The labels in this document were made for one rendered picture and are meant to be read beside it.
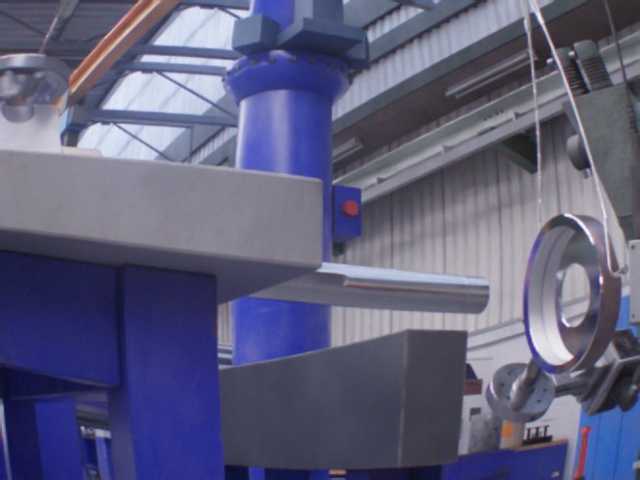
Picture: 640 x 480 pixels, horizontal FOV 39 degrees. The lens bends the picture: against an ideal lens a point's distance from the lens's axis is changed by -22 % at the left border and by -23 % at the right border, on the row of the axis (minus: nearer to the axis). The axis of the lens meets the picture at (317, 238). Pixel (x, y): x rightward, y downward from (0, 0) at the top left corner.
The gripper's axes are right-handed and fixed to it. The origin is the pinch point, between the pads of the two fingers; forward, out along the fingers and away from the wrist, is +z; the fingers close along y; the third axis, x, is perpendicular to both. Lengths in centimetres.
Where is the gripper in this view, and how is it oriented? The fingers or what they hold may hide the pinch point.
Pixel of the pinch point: (559, 384)
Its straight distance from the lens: 257.7
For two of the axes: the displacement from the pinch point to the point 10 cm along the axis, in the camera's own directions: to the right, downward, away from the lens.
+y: 2.4, -7.9, -5.6
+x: 3.0, 6.1, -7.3
